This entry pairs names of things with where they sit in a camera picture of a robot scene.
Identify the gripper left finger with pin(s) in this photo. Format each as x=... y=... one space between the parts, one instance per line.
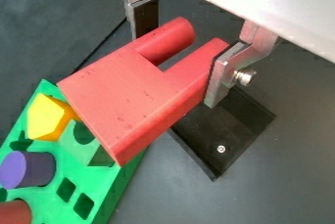
x=142 y=16

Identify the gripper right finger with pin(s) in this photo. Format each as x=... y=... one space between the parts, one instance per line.
x=230 y=66

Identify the red square-circle forked block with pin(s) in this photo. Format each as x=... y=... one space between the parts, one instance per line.
x=129 y=100

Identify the black curved fixture stand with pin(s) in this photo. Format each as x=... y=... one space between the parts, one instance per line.
x=214 y=135

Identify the yellow pentagon block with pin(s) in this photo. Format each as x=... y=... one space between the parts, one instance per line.
x=48 y=117

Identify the green shape sorter base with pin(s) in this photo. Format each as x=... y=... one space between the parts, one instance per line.
x=88 y=184

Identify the purple cylinder block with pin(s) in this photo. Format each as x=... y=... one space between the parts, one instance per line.
x=27 y=169

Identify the red tall cylinder block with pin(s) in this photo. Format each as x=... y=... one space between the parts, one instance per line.
x=15 y=212

